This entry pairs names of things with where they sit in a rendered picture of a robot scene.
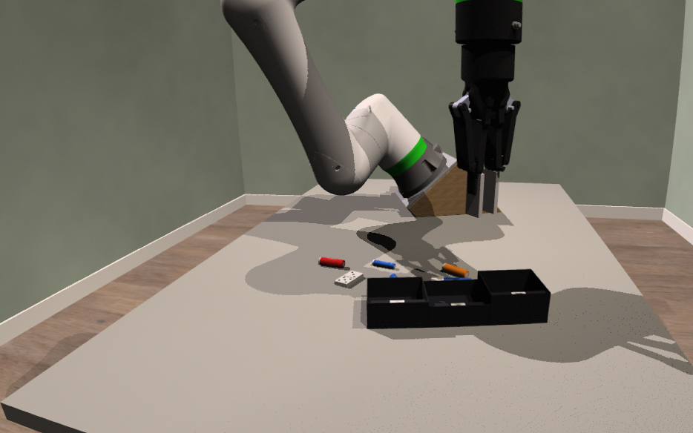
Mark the white domino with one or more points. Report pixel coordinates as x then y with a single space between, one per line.
349 278

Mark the orange battery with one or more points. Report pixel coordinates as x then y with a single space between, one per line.
455 270

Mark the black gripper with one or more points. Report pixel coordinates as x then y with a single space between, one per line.
486 70

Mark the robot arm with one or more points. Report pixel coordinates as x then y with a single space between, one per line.
343 158

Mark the black rack of bins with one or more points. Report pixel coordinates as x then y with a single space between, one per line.
396 302

